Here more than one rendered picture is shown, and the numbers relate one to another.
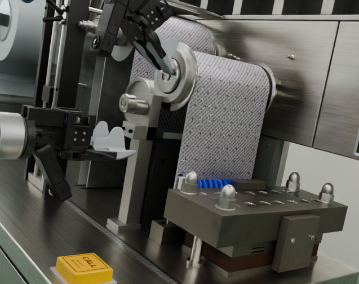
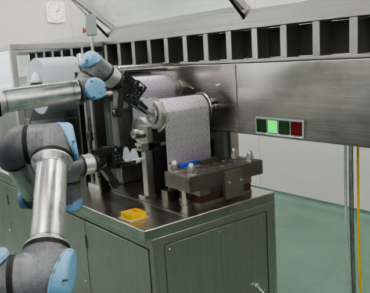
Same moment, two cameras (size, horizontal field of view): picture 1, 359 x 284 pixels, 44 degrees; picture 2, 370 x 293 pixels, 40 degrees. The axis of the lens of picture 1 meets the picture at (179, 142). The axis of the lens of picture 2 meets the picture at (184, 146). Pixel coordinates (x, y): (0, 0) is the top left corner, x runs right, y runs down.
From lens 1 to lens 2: 113 cm
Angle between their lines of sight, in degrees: 3
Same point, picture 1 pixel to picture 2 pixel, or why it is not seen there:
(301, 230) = (233, 177)
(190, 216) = (176, 182)
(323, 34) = (230, 71)
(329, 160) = not seen: hidden behind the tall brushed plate
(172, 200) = (167, 177)
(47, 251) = (114, 213)
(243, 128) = (198, 131)
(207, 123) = (178, 134)
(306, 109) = (232, 113)
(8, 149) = (90, 170)
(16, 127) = (92, 159)
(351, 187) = not seen: hidden behind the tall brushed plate
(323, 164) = not seen: hidden behind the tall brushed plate
